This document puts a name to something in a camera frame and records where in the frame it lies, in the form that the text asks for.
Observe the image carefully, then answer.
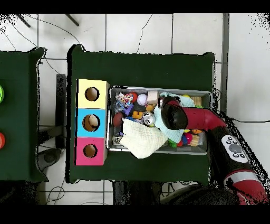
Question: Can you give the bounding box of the white baseball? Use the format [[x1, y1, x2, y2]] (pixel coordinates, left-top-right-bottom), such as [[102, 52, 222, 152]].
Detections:
[[137, 93, 148, 106]]

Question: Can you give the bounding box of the wooden box with three holes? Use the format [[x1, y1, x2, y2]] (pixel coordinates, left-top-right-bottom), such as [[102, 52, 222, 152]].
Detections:
[[74, 79, 110, 166]]

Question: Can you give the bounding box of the black stand leg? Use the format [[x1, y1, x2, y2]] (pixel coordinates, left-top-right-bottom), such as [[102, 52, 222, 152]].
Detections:
[[15, 13, 32, 28], [64, 13, 80, 27]]

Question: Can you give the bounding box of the crumpled colourful paper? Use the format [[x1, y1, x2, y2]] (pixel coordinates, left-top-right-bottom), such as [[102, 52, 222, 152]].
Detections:
[[114, 92, 134, 108]]

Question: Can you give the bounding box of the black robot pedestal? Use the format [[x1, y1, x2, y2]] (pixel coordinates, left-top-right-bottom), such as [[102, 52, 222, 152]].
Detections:
[[112, 181, 163, 205]]

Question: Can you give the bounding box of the black upright panel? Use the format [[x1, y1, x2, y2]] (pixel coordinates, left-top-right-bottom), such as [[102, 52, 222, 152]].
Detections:
[[55, 73, 68, 149]]

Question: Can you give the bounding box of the shallow mesh bin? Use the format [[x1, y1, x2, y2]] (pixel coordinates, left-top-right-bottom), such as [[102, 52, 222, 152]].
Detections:
[[106, 85, 212, 156]]

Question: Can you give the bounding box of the dark green table cloth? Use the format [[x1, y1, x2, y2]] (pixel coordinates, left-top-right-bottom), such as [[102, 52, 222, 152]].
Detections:
[[65, 43, 216, 184], [0, 47, 49, 183]]

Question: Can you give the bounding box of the thin black floor cable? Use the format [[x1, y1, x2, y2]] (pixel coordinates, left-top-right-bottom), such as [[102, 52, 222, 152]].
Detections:
[[136, 13, 153, 54]]

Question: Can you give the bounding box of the plain wooden cube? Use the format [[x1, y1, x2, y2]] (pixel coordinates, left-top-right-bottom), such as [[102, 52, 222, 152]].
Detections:
[[147, 90, 159, 105]]

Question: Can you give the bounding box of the cream waffle cloth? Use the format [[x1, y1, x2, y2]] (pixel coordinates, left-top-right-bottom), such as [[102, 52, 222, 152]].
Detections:
[[120, 118, 169, 160]]

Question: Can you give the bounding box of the mint green cloth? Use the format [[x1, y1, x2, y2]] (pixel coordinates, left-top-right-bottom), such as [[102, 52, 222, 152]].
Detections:
[[153, 91, 196, 144]]

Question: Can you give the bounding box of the thick black floor cable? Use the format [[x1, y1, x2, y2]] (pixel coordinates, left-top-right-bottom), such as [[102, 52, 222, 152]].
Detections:
[[232, 118, 270, 124]]

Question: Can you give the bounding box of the crushed silver can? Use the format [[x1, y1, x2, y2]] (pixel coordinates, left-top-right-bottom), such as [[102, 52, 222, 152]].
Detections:
[[142, 111, 156, 127]]

